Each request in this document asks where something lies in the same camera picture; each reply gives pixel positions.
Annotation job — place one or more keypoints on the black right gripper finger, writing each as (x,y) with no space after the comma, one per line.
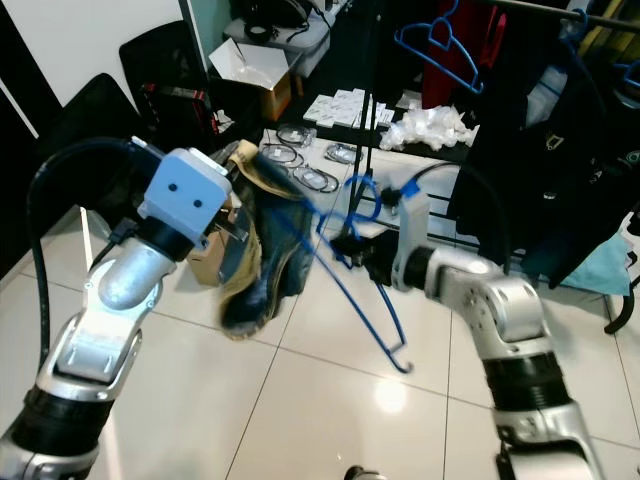
(348,255)
(346,241)

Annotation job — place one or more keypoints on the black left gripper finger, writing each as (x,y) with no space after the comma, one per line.
(292,188)

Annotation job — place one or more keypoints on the blue plastic hanger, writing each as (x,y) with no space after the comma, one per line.
(580,18)
(475,85)
(360,178)

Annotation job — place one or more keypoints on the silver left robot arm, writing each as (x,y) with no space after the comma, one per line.
(120,300)

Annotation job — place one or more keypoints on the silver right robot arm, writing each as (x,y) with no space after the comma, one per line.
(490,300)

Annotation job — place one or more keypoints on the pile of white packets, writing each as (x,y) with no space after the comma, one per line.
(340,108)

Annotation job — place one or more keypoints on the black clothes rack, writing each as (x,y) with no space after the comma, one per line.
(377,100)

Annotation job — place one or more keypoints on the open brown cardboard box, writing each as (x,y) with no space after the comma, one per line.
(245,65)

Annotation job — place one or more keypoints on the heap of white plastic bags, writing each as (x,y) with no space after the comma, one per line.
(430,130)

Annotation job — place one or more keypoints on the dark navy jacket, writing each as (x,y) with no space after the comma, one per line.
(510,200)

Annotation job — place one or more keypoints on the red and black box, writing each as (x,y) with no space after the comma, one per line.
(175,98)

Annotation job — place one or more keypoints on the plain black bag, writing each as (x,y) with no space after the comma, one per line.
(90,120)
(160,60)

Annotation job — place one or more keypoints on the white shirt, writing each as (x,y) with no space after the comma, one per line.
(545,95)

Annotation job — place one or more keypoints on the red garment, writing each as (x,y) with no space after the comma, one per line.
(485,50)

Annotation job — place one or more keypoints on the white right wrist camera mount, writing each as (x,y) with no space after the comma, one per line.
(410,230)

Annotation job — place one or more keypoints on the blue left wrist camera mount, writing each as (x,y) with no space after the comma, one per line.
(190,190)

